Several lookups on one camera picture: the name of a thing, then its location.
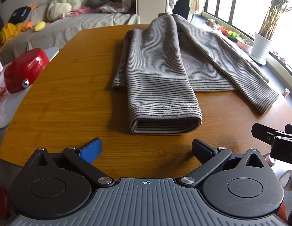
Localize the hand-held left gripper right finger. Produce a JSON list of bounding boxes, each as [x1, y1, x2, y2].
[[181, 138, 266, 187]]

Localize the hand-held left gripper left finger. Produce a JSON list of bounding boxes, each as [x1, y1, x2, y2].
[[30, 138, 114, 187]]

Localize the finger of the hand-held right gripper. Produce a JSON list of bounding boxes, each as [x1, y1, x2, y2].
[[251, 122, 292, 149], [270, 136, 292, 166]]

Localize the grey striped sweater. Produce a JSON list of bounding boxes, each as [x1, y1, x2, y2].
[[112, 13, 280, 136]]

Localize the white pot saucer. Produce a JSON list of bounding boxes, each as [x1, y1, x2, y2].
[[248, 53, 267, 66]]

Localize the small sill ornaments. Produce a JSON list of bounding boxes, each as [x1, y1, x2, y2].
[[272, 50, 287, 63]]

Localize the white ribbed plant pot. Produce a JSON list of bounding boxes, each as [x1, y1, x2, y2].
[[251, 32, 273, 62]]

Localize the pink basin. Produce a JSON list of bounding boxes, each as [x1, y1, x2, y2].
[[236, 38, 254, 53]]

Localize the tray of green vegetables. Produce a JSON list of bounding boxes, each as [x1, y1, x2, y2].
[[227, 31, 242, 41]]

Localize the dark red round object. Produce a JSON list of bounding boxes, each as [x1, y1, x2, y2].
[[0, 183, 8, 218]]

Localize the red basin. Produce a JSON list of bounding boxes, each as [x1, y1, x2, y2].
[[219, 25, 231, 36]]

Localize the tall green plant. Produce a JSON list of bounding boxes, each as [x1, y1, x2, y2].
[[259, 0, 292, 40]]

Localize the grey sofa cover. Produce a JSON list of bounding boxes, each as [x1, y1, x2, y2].
[[0, 3, 140, 64]]

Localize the small yellow-green plush toy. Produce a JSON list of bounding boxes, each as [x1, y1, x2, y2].
[[34, 21, 47, 32]]

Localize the yellow plush toy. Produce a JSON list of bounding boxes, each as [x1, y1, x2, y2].
[[0, 23, 19, 44]]

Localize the cream hanging garment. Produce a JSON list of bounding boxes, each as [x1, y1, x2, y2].
[[189, 0, 200, 21]]

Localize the white plush toy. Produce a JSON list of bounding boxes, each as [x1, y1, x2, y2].
[[47, 0, 87, 21]]

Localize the black cap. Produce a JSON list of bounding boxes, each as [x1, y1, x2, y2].
[[8, 7, 31, 24]]

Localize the black window frame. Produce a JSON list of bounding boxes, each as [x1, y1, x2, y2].
[[202, 0, 292, 82]]

